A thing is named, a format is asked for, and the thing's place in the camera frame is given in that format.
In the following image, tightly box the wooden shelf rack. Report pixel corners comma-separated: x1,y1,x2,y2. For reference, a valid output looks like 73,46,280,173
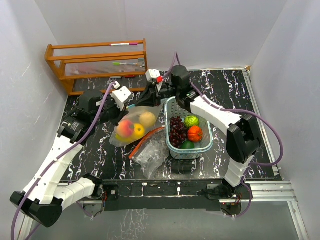
44,38,148,96

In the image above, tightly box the yellow banana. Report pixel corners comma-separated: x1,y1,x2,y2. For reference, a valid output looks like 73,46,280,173
115,134,133,144

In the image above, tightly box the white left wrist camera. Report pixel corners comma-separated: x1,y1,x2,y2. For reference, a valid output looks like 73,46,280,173
111,86,134,111

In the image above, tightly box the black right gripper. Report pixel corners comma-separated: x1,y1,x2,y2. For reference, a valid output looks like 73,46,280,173
134,82,180,108

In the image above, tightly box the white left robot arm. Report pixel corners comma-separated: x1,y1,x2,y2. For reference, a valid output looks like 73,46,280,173
10,87,133,228

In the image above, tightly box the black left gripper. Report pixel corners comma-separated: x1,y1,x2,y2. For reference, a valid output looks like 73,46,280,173
92,94,129,127

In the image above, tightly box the pink white marker pen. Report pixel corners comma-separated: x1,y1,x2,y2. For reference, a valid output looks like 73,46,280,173
110,42,139,47

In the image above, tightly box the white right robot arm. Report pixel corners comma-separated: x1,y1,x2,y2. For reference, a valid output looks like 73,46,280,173
135,65,262,199

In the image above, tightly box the orange pumpkin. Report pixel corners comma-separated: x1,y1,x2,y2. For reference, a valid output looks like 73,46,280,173
187,125,203,143

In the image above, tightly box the purple grapes bunch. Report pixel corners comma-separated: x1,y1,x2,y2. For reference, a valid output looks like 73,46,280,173
169,116,188,149

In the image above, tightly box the green white marker pen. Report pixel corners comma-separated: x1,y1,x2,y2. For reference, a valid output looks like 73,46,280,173
112,62,138,66

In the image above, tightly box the yellow lemon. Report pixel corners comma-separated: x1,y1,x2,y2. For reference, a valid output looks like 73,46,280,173
131,123,145,140

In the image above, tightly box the orange zip plastic bag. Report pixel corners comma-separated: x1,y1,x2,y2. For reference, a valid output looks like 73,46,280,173
129,125,170,180

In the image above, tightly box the blue zip top bag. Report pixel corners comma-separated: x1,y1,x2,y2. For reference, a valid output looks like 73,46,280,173
109,104,163,147

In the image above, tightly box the red orange peach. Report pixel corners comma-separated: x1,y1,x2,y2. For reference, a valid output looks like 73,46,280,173
116,119,135,138

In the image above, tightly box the yellow apple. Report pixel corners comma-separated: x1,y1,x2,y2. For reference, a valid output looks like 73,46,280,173
139,111,157,128

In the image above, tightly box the aluminium frame rail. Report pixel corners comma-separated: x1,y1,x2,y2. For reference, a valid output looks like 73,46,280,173
242,66,309,240

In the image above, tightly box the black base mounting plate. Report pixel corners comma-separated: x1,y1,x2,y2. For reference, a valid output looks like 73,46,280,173
102,179,252,211

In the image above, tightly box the green lime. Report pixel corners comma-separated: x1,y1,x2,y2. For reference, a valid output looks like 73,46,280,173
180,140,195,149

